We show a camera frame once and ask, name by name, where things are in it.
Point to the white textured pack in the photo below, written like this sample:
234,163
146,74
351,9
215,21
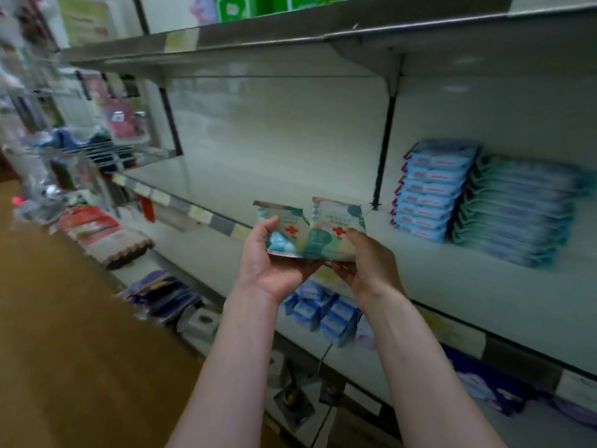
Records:
117,247

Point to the beige tissue box holder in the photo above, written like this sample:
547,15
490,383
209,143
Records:
201,322

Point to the person's left forearm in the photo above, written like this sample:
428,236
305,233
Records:
233,378

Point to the person's right forearm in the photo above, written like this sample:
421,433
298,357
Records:
429,378

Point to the stack of blue red packets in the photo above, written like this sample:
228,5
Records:
434,191

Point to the dark plastic bags bundle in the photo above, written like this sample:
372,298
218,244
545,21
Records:
159,294

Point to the stack of blue green packets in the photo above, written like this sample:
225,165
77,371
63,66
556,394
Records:
522,210

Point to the red mesh bag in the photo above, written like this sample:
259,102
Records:
84,219

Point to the dark blue packaged goods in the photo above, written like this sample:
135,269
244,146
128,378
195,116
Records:
485,382

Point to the metal store shelving unit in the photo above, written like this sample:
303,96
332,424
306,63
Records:
280,116

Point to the person's left hand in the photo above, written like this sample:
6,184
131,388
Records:
270,270

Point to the person's right hand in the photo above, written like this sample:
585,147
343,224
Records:
373,270

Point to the hanging packaged goods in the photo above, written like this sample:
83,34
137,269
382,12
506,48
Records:
84,23

